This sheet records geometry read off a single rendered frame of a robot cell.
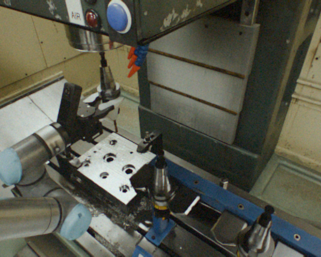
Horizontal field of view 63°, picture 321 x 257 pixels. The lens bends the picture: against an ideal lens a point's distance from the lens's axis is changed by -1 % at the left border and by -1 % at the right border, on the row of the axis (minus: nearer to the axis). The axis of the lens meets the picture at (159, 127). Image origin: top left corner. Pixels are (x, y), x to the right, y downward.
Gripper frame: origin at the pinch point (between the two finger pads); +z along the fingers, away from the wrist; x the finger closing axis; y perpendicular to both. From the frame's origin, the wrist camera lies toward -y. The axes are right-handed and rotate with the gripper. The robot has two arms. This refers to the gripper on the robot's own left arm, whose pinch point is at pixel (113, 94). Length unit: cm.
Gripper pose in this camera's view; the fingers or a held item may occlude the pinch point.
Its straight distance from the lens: 78.9
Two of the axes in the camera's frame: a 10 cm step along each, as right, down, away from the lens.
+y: 0.3, 7.8, 6.3
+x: 7.9, 3.7, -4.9
